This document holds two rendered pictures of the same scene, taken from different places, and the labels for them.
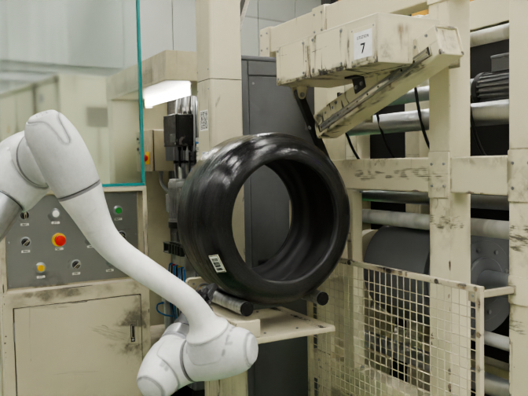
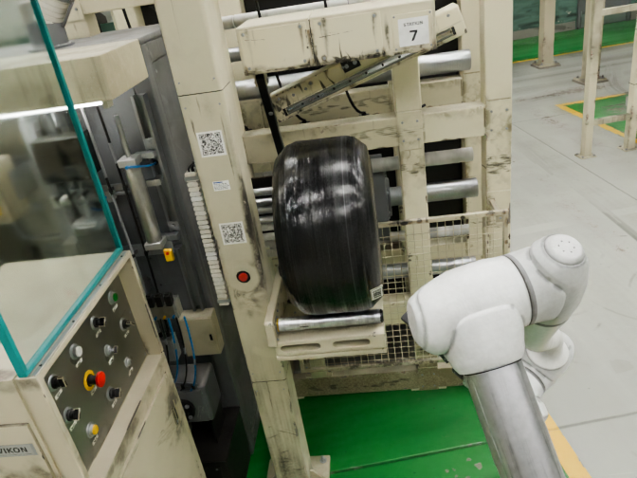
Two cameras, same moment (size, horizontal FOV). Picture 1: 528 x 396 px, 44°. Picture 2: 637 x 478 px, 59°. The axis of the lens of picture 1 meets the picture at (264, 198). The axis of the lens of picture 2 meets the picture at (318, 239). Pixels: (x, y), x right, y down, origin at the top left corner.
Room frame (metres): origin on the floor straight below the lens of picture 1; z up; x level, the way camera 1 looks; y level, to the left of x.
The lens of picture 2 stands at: (1.26, 1.36, 1.95)
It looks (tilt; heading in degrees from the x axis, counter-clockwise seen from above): 27 degrees down; 306
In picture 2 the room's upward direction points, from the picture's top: 9 degrees counter-clockwise
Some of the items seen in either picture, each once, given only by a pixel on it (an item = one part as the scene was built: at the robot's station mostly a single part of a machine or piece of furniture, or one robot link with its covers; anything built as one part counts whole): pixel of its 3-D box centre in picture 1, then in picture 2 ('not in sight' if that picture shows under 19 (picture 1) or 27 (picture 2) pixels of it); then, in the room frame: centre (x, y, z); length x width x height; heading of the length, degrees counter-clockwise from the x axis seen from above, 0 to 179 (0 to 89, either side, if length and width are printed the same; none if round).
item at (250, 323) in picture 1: (223, 318); (330, 337); (2.14, 0.14, 0.83); 0.36 x 0.09 x 0.06; 28
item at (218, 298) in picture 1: (223, 299); (329, 320); (2.14, 0.14, 0.90); 0.35 x 0.05 x 0.05; 28
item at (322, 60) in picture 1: (350, 56); (336, 33); (2.24, -0.30, 1.71); 0.61 x 0.25 x 0.15; 28
